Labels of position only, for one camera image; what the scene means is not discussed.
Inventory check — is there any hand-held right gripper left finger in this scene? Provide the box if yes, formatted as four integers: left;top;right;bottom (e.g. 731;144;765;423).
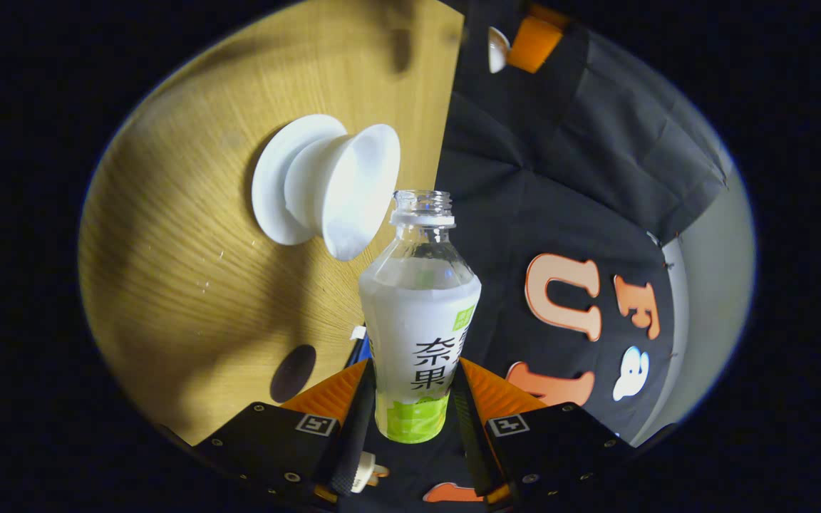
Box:
193;360;377;513

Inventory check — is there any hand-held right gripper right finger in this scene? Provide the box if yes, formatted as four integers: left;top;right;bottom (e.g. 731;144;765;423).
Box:
453;358;636;511

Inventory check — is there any dark round coaster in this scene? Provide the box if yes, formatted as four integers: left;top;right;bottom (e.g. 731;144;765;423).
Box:
270;345;317;404

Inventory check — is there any clear water bottle white label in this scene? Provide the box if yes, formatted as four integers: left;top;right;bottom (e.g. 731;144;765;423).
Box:
359;190;482;444

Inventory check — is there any white teacup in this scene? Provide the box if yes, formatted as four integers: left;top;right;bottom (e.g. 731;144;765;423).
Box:
284;124;401;261

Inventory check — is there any white toaster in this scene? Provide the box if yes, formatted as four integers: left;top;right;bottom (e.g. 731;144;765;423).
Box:
350;456;378;494

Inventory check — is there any blue folded cloth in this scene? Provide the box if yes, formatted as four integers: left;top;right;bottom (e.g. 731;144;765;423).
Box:
344;326;371;369

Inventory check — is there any black backdrop cloth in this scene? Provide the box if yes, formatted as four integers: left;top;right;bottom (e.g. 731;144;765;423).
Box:
353;0;732;513

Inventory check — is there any white saucer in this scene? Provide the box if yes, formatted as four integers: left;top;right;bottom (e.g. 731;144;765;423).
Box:
252;114;348;247

